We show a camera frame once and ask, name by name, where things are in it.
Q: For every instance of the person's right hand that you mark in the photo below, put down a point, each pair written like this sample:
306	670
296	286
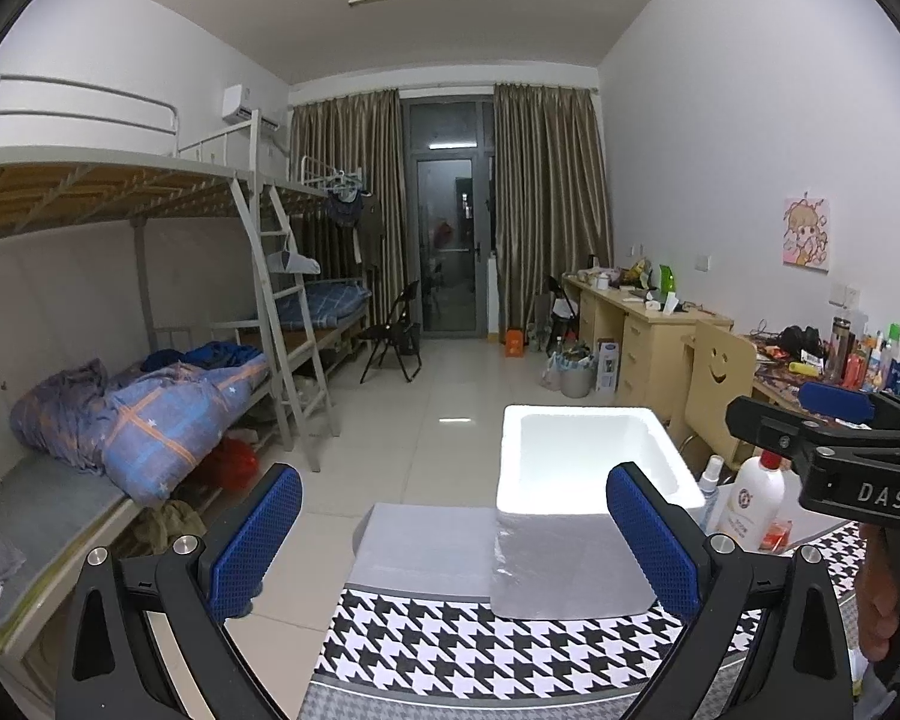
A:
874	600

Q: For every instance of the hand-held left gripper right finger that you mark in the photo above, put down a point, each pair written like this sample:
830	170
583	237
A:
649	532

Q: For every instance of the white metal bunk bed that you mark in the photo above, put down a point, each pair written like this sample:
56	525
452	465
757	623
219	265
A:
330	315
105	180

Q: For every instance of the white wall socket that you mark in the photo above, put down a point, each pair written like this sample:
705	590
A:
844	296

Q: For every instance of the black folding chair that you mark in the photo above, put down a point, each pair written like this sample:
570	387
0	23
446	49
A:
394	330

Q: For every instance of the blue spray bottle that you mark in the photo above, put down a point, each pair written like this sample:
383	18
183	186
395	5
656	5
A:
709	484

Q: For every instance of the orange box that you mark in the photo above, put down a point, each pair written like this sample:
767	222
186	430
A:
514	343

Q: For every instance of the white blue carton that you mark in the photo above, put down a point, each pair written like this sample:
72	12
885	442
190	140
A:
607	367

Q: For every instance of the red bag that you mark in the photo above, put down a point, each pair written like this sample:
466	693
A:
229	465

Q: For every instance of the glass balcony door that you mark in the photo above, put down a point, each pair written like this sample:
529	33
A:
450	240

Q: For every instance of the dark blue clothes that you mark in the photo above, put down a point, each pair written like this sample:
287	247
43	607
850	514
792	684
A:
210	354

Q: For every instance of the green bottle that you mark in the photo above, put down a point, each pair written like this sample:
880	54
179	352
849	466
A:
668	280

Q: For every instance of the grey mattress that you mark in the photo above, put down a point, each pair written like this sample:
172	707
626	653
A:
45	510

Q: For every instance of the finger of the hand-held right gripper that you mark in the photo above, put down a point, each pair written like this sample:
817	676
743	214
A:
832	399
765	427

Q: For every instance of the black white houndstooth mat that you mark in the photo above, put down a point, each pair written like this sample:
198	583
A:
457	645

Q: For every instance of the grey bucket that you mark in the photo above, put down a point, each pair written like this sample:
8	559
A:
577	381

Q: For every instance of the hanging dark clothes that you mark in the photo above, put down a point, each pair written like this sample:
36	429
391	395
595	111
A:
345	210

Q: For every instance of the blue plaid quilt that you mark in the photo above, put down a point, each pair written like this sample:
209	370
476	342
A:
165	420

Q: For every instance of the white hanging bag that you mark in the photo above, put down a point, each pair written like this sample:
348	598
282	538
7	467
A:
292	261

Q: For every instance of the white air conditioner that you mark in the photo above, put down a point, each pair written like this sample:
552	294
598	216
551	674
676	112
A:
240	101

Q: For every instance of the white metal bed ladder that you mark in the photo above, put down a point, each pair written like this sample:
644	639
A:
285	345

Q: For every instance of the yellow tube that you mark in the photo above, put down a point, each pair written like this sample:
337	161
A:
806	368

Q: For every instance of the white lotion pump bottle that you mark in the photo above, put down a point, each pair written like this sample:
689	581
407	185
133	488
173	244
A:
750	502

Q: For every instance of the row of toiletry bottles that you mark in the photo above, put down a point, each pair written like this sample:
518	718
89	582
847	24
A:
870	360

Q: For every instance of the cartoon wall poster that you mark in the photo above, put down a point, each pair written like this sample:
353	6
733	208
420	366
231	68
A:
806	234

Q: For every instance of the white foam box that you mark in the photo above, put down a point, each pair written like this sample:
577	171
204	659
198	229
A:
570	562

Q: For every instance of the blue plaid mattress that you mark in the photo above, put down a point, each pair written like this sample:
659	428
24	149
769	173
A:
322	304

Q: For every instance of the olive cloth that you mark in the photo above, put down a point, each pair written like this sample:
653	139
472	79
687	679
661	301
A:
161	525

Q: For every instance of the wooden smiley face chair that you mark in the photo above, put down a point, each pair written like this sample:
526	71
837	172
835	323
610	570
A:
716	382

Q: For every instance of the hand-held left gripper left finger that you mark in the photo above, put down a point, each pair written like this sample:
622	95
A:
259	540

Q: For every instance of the black headphones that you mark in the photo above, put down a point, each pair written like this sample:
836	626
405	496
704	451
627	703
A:
802	341

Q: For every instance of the brown curtain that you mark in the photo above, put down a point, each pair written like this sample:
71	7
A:
551	187
345	180

